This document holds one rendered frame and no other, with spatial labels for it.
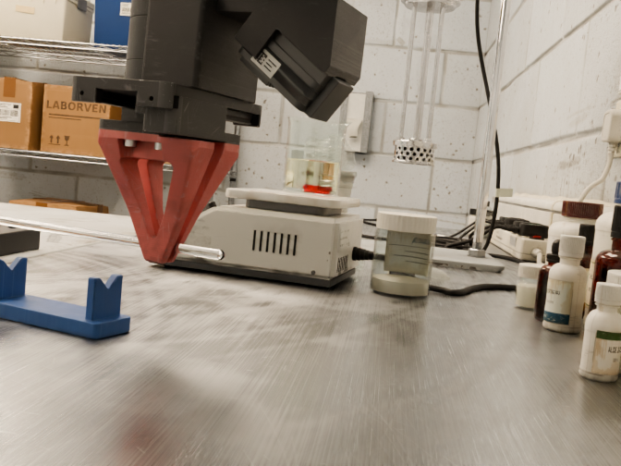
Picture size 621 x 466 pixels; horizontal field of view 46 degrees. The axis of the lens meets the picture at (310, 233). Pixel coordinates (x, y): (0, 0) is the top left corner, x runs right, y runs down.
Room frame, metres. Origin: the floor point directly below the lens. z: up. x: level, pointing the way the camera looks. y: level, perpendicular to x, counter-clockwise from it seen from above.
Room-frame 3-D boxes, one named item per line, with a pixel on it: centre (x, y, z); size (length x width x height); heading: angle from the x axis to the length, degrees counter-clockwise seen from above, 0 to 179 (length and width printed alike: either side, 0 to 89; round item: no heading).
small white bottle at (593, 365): (0.45, -0.19, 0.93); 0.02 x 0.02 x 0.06
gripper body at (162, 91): (0.42, 0.09, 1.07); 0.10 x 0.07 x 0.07; 156
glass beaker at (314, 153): (0.78, 0.00, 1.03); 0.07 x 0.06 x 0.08; 81
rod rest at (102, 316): (0.46, 0.16, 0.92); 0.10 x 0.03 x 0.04; 66
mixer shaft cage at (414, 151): (1.11, -0.14, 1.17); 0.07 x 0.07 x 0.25
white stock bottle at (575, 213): (0.74, -0.27, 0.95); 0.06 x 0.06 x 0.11
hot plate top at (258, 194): (0.77, 0.02, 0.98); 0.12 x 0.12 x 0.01; 75
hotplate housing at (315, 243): (0.78, 0.04, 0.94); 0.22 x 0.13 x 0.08; 75
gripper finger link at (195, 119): (0.42, 0.09, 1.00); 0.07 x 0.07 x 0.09; 66
